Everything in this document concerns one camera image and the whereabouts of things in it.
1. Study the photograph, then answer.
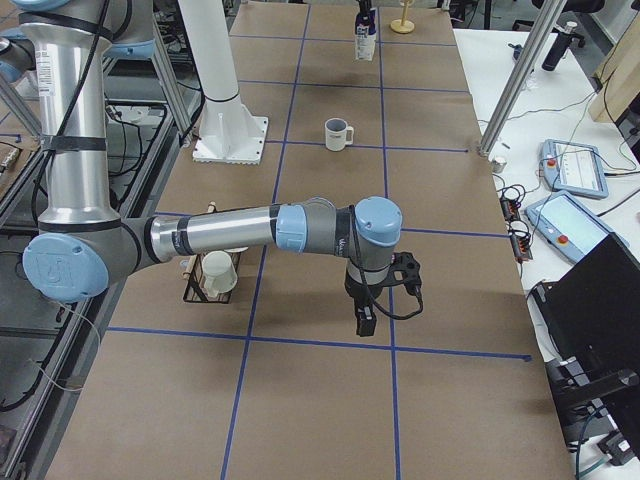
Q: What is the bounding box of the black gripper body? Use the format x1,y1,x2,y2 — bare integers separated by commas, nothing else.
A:
345,272,392,315

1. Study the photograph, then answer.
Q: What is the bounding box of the blue white milk carton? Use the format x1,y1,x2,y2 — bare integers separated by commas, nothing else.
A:
354,9,377,61

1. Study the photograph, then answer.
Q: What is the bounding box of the white mug with handle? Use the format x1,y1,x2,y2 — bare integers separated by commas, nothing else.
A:
324,118,354,152

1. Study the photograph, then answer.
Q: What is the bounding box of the wooden cup tree stand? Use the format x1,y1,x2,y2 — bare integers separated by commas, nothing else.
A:
389,0,415,34

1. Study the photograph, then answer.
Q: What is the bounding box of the white upturned cup right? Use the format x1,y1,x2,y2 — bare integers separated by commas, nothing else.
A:
201,251,237,297

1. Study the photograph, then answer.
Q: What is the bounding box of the teach pendant near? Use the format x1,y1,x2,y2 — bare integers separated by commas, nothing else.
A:
525,190,614,264

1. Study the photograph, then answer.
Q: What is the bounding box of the teach pendant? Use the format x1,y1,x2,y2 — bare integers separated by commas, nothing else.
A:
540,139,609,199
525,190,614,264

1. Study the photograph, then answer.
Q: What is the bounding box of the black monitor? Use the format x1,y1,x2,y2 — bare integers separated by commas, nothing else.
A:
532,233,639,452

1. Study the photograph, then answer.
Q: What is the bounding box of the teach pendant far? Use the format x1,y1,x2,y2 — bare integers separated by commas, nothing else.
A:
540,139,609,199

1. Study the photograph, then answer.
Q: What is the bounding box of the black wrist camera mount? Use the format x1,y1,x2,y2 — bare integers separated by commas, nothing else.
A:
388,252,422,298

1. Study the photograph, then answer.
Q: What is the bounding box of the white camera stand base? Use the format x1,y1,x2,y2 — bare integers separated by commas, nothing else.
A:
179,0,269,164

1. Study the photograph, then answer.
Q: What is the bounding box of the aluminium profile post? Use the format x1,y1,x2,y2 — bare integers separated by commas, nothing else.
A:
478,0,566,157

